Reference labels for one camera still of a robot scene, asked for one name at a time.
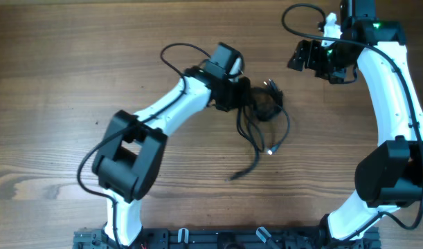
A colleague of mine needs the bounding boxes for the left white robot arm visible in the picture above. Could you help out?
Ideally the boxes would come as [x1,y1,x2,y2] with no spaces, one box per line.
[91,43,250,248]

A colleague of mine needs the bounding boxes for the black cable bundle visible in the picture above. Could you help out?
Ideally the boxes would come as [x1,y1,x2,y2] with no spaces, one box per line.
[225,78,291,182]

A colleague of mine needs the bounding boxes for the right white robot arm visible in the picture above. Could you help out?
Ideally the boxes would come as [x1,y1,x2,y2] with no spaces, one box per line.
[288,0,423,248]

